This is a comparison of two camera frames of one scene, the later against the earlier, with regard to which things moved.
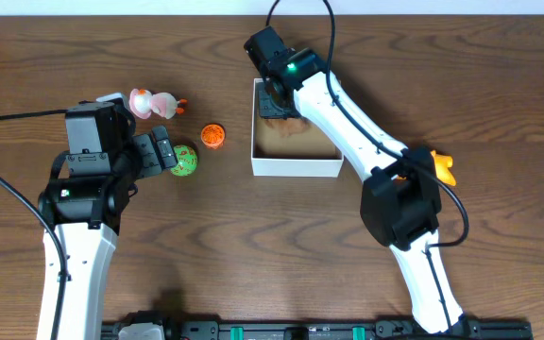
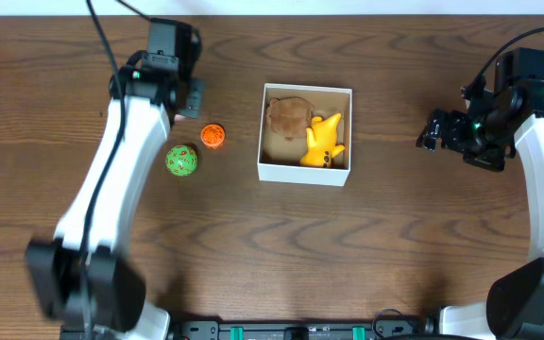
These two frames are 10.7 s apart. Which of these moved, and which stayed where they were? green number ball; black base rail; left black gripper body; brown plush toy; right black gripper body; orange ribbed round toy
Moved: right black gripper body; left black gripper body
Stayed: orange ribbed round toy; green number ball; black base rail; brown plush toy
